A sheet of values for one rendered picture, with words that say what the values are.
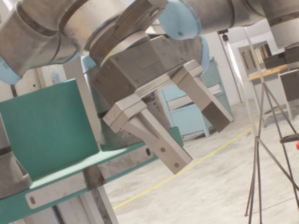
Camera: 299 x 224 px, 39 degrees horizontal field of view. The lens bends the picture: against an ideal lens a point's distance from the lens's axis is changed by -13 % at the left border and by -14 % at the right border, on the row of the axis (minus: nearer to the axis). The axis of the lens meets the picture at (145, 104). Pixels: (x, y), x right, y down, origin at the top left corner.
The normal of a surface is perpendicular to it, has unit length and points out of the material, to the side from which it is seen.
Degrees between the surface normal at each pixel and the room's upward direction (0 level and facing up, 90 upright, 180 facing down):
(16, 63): 137
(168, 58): 66
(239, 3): 94
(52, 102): 90
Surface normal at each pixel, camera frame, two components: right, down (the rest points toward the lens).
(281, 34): -0.78, 0.28
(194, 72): 0.55, -0.59
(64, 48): 0.88, 0.39
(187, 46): 0.58, 0.25
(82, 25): -0.37, 0.17
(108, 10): 0.25, -0.36
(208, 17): 0.43, 0.41
